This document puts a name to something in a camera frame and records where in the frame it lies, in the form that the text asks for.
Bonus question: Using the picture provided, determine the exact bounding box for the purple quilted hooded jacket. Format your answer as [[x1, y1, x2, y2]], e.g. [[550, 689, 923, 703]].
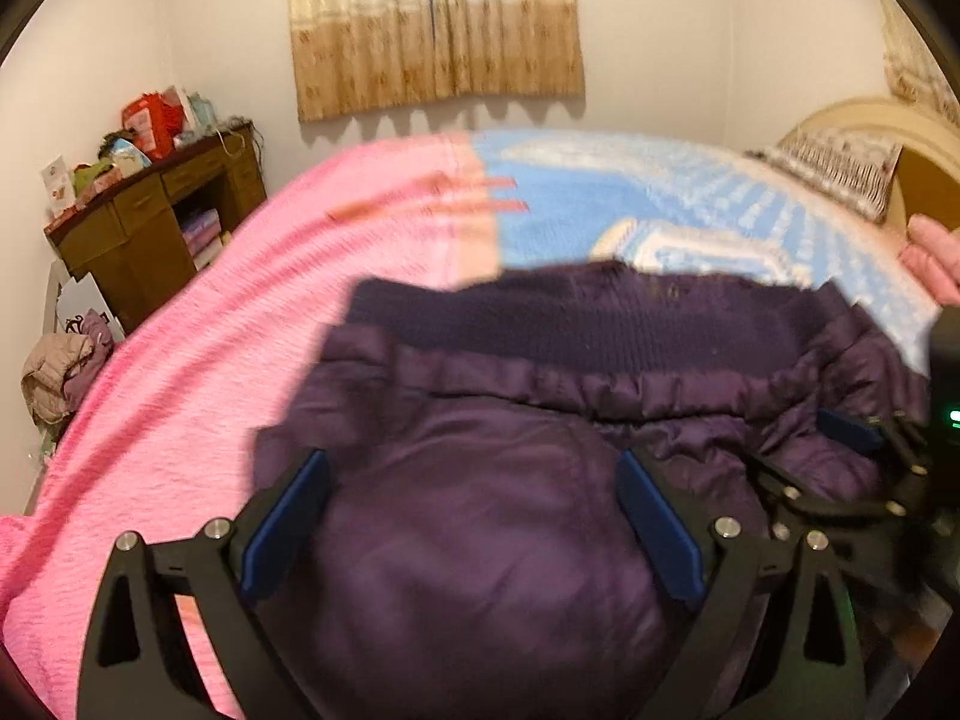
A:
[[254, 263, 929, 718]]

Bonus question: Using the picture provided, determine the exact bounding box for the folded pink floral blanket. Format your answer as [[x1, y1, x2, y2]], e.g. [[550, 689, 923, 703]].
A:
[[898, 213, 960, 305]]

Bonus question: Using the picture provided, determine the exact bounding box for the pink and blue bedspread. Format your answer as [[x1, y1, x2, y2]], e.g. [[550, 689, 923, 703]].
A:
[[2, 130, 937, 718]]

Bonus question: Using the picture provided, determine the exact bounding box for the cream wooden headboard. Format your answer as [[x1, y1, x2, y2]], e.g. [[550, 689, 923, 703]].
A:
[[774, 94, 960, 235]]

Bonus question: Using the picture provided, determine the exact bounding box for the grey patterned pillow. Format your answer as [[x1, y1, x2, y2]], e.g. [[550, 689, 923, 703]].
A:
[[748, 128, 903, 224]]

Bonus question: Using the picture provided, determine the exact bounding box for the beige right window curtain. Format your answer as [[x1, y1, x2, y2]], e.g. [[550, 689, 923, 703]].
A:
[[878, 0, 958, 127]]

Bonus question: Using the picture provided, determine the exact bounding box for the beige window curtain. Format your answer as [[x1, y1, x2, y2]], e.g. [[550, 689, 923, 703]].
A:
[[288, 0, 586, 124], [878, 0, 958, 127]]

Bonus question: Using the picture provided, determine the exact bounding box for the dark wooden desk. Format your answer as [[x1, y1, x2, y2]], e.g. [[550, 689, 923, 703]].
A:
[[44, 119, 267, 333]]

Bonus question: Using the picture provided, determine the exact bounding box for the white greeting card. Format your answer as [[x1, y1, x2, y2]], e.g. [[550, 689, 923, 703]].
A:
[[41, 156, 75, 216]]

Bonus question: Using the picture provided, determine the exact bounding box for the red gift bag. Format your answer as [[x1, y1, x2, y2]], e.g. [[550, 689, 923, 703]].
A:
[[121, 93, 184, 161]]

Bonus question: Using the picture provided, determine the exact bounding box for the beige centre window curtain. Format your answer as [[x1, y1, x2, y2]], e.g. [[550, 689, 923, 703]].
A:
[[288, 0, 586, 124]]

